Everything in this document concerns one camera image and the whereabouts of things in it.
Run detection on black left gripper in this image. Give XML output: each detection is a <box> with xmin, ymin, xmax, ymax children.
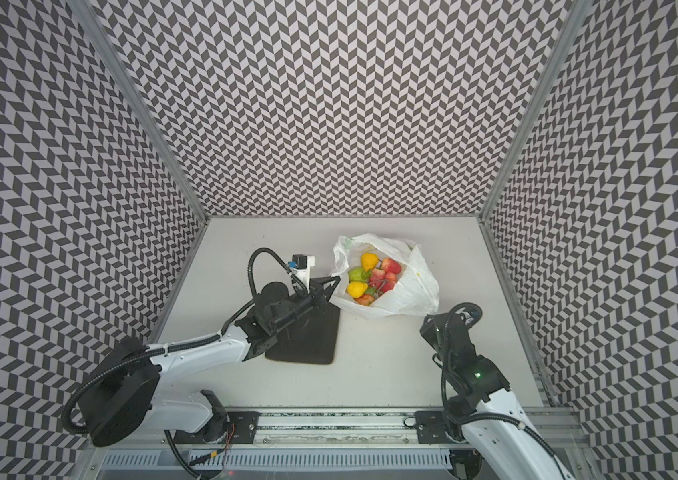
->
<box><xmin>271</xmin><ymin>275</ymin><xmax>342</xmax><ymax>335</ymax></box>

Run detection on yellow fake pear with leaves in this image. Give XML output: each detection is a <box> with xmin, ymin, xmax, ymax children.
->
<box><xmin>346</xmin><ymin>281</ymin><xmax>369</xmax><ymax>299</ymax></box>

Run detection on white plastic bag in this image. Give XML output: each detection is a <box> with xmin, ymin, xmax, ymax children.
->
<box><xmin>330</xmin><ymin>234</ymin><xmax>439</xmax><ymax>319</ymax></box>

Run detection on red fake strawberry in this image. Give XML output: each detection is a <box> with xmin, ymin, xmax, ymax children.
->
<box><xmin>368</xmin><ymin>268</ymin><xmax>387</xmax><ymax>289</ymax></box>

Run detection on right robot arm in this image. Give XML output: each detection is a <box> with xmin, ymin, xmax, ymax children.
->
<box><xmin>420</xmin><ymin>302</ymin><xmax>574</xmax><ymax>479</ymax></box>

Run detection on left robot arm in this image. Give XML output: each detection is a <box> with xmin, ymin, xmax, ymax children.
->
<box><xmin>60</xmin><ymin>247</ymin><xmax>340</xmax><ymax>447</ymax></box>

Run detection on green fake fruit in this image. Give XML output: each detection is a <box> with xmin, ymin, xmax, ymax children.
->
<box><xmin>348</xmin><ymin>267</ymin><xmax>370</xmax><ymax>283</ymax></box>

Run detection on red yellow fake apple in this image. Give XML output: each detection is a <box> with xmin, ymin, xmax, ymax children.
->
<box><xmin>355</xmin><ymin>294</ymin><xmax>375</xmax><ymax>306</ymax></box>

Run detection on orange yellow fake fruit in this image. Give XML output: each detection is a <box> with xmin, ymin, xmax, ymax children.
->
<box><xmin>361</xmin><ymin>252</ymin><xmax>379</xmax><ymax>271</ymax></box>

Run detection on dark red fake fruit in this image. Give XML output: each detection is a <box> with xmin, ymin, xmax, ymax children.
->
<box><xmin>379</xmin><ymin>272</ymin><xmax>397</xmax><ymax>293</ymax></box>

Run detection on black tray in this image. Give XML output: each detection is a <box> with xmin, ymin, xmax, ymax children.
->
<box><xmin>265</xmin><ymin>303</ymin><xmax>340</xmax><ymax>365</ymax></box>

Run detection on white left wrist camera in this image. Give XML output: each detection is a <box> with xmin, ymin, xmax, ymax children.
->
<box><xmin>289</xmin><ymin>254</ymin><xmax>315</xmax><ymax>288</ymax></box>

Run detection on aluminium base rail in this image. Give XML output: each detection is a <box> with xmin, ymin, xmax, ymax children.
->
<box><xmin>104</xmin><ymin>407</ymin><xmax>586</xmax><ymax>451</ymax></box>

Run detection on aluminium corner post right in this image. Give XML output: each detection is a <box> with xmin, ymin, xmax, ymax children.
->
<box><xmin>479</xmin><ymin>0</ymin><xmax>593</xmax><ymax>223</ymax></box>

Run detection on aluminium corner post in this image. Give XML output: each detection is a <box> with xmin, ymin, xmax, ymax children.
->
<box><xmin>67</xmin><ymin>0</ymin><xmax>208</xmax><ymax>222</ymax></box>
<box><xmin>479</xmin><ymin>0</ymin><xmax>593</xmax><ymax>223</ymax></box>

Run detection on aluminium corner post left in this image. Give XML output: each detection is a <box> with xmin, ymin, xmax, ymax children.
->
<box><xmin>67</xmin><ymin>0</ymin><xmax>208</xmax><ymax>222</ymax></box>

